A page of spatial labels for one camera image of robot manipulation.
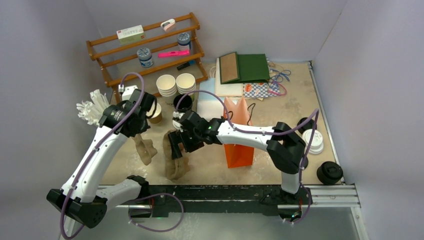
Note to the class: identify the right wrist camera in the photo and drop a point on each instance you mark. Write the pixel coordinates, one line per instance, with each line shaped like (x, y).
(176, 117)

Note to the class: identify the white green box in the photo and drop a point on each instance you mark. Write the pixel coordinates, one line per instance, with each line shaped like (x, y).
(130, 35)

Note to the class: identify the blue white jar right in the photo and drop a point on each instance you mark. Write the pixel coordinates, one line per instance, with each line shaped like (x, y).
(184, 41)

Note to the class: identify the white cup lid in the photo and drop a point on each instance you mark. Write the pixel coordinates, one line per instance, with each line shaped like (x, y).
(317, 143)

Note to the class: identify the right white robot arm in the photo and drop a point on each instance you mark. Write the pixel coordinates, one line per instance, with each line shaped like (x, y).
(285, 148)

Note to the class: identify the single pulp cup carrier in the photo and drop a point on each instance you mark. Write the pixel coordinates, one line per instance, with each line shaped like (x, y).
(145, 149)

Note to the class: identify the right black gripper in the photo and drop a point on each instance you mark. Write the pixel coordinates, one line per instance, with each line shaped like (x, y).
(175, 136)

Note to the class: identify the white cup stack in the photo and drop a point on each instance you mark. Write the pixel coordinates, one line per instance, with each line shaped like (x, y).
(166, 85)
(185, 83)

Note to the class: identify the pink marker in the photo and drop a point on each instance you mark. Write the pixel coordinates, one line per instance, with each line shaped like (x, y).
(170, 54)

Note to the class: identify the pulp cup carrier tray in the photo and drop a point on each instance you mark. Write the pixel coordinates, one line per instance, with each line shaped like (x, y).
(174, 168)

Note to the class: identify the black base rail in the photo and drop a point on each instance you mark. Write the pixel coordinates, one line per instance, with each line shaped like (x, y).
(268, 200)

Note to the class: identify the green paper bag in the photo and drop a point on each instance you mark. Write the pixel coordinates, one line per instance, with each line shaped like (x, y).
(243, 68)

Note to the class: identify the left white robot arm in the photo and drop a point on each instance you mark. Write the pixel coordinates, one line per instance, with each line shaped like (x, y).
(79, 197)

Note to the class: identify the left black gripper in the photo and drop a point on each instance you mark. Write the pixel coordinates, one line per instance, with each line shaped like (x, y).
(146, 126)

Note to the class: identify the left white cup stack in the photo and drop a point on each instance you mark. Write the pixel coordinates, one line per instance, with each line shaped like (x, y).
(166, 85)

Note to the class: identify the black lid stack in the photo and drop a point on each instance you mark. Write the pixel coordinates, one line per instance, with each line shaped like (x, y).
(329, 173)

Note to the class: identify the wooden shelf rack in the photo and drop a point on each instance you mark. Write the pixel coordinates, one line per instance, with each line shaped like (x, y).
(153, 48)

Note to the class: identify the right white cup stack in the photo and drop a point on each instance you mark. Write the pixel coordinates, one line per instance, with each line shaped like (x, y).
(185, 83)

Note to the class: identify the blue white jar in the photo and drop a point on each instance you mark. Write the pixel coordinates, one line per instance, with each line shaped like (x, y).
(184, 41)
(145, 58)

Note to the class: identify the white pink clip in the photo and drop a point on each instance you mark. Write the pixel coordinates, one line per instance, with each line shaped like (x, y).
(168, 25)

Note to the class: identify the black blue marker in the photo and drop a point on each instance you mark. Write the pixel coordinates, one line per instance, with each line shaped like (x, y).
(185, 65)

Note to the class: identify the blue checkered paper bag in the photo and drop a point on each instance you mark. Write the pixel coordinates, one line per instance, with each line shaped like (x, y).
(259, 90)

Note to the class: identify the brown paper cup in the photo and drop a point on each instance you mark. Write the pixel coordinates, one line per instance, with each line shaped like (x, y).
(155, 114)

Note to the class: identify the blue white jar left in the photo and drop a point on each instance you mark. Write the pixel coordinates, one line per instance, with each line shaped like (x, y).
(145, 58)

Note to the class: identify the black paper cup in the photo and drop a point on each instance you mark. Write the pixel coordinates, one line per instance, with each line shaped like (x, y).
(182, 104)

